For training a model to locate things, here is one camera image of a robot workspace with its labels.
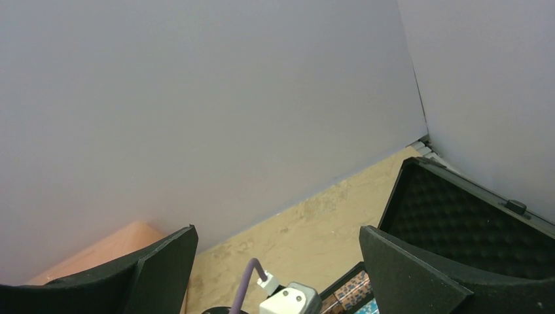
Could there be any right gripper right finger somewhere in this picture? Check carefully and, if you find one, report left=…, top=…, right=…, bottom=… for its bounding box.
left=359, top=226, right=554, bottom=313

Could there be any blue chip row in case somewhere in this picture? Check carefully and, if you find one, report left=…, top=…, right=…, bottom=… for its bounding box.
left=354, top=298, right=380, bottom=314

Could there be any aluminium frame rail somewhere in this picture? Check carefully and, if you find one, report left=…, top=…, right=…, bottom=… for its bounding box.
left=410, top=135, right=461, bottom=174

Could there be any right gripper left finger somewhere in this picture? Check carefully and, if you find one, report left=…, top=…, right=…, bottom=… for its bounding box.
left=1, top=225, right=198, bottom=313

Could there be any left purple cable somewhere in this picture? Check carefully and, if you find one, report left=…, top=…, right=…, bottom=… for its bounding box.
left=228, top=258, right=270, bottom=314

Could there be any black poker set case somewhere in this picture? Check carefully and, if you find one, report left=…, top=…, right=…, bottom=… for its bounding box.
left=321, top=157, right=554, bottom=299

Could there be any pink plastic storage box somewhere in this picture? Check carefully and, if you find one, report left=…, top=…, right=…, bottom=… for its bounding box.
left=28, top=222, right=165, bottom=285

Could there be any brown chip row in case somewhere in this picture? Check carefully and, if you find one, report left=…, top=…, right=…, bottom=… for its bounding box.
left=320, top=270, right=372, bottom=314

